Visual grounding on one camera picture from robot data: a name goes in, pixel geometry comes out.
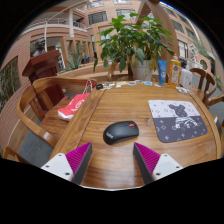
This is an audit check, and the green plant in white pot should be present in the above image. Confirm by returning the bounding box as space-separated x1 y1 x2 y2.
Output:
93 12 175 82

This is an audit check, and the yellow bottle with orange cap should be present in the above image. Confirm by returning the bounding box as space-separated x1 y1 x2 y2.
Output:
168 53 182 88

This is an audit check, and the blue tube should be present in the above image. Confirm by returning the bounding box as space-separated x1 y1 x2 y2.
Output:
157 59 168 86

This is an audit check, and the grey and white printed mouse pad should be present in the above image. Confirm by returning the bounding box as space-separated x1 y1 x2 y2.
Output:
147 99 208 144

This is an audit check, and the dark bust statue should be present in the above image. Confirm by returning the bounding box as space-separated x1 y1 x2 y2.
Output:
32 37 48 58

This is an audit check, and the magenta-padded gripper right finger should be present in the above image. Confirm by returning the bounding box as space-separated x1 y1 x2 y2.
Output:
133 142 184 186

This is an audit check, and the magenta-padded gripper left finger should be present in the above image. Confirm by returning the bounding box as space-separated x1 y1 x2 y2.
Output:
40 142 93 186

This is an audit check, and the white pump bottle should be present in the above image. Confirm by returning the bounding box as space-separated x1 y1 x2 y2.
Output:
179 63 194 90

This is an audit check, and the wooden armchair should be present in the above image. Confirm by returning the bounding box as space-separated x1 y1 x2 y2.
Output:
15 76 98 149
106 61 134 82
188 67 217 101
205 93 224 141

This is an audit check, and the dark red wooden lectern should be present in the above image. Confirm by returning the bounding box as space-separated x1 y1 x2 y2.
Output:
22 49 66 111

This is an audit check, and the red and white packet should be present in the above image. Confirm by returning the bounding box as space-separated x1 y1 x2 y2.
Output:
57 92 91 122

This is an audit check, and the black computer mouse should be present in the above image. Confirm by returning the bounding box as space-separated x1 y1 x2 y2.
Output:
102 120 140 146

